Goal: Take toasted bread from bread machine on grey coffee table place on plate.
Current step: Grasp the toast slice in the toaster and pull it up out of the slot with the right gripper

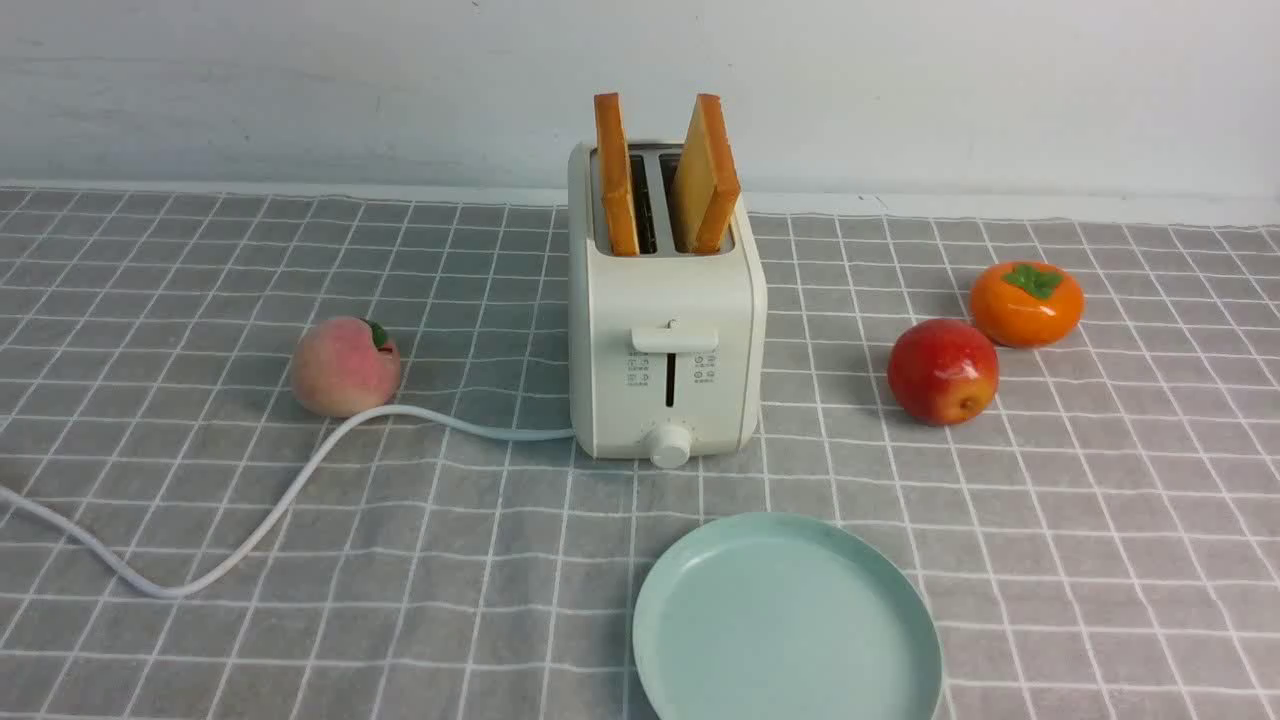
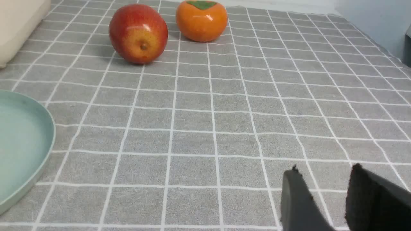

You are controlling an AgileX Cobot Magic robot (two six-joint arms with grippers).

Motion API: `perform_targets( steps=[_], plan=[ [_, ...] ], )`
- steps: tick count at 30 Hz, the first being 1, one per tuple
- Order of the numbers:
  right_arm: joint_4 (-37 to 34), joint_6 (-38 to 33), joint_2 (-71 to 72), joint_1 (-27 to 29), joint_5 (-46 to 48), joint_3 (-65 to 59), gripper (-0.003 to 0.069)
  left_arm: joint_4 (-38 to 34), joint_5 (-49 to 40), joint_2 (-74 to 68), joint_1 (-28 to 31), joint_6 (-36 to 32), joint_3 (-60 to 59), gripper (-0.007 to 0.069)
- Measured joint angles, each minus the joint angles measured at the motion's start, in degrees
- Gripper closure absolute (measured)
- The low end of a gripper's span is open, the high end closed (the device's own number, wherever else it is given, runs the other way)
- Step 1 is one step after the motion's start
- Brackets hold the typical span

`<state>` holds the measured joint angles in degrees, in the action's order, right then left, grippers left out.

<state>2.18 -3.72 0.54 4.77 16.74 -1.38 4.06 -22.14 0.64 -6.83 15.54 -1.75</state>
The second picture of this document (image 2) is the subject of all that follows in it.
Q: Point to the light green plate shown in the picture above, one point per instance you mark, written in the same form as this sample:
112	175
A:
27	136

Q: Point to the orange persimmon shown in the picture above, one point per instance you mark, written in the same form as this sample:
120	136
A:
201	20

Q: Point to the red yellow apple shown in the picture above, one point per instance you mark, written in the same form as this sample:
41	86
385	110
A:
138	33

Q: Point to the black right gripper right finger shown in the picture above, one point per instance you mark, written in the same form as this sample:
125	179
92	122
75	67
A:
373	203

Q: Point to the white toaster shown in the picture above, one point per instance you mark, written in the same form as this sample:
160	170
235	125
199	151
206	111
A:
18	19

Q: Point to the grey checkered tablecloth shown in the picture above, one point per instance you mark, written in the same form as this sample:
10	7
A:
199	139

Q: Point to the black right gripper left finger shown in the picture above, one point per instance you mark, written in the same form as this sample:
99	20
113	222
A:
299	211

